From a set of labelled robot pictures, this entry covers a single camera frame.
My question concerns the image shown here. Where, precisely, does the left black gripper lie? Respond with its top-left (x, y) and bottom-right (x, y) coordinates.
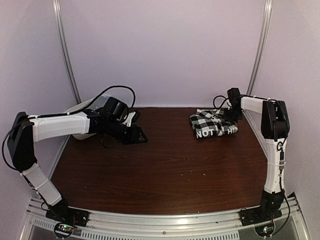
top-left (105, 118), bottom-right (148, 145)

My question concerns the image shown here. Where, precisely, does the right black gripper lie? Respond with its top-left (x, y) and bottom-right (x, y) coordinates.
top-left (224, 107), bottom-right (244, 122)

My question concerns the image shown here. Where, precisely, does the black white plaid shirt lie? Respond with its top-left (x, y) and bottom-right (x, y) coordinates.
top-left (189, 108), bottom-right (239, 139)

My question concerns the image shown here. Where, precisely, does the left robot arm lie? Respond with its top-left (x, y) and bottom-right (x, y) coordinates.
top-left (3, 95), bottom-right (148, 222)

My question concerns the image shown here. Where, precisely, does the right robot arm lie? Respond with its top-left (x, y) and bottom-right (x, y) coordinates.
top-left (224, 87), bottom-right (290, 221)

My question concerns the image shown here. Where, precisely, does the white plastic bin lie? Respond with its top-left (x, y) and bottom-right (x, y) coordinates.
top-left (64, 94), bottom-right (131, 141)

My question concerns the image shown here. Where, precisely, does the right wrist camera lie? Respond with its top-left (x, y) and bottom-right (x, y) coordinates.
top-left (225, 98), bottom-right (232, 109)

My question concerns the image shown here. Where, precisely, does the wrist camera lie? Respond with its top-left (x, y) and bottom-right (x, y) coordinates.
top-left (225, 98), bottom-right (232, 109)
top-left (122, 110), bottom-right (141, 127)

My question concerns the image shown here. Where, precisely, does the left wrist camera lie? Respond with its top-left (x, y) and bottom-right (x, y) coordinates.
top-left (122, 110), bottom-right (141, 127)

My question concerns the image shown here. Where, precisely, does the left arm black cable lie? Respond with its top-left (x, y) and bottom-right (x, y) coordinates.
top-left (1, 85), bottom-right (137, 171)

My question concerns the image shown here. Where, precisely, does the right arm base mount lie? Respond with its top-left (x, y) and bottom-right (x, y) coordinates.
top-left (238, 206), bottom-right (282, 227)

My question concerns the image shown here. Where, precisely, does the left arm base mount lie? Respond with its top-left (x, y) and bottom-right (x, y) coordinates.
top-left (45, 207), bottom-right (89, 227)

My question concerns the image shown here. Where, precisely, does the aluminium front rail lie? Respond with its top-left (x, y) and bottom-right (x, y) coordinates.
top-left (22, 194), bottom-right (308, 240)

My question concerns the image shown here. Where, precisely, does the right aluminium post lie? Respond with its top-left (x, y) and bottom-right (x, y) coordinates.
top-left (246, 0), bottom-right (273, 95)

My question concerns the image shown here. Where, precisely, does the aluminium post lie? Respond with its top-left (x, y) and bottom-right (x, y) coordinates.
top-left (246, 0), bottom-right (273, 95)
top-left (52, 0), bottom-right (81, 104)

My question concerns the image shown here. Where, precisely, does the left aluminium post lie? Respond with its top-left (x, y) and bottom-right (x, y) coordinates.
top-left (52, 0), bottom-right (81, 104)

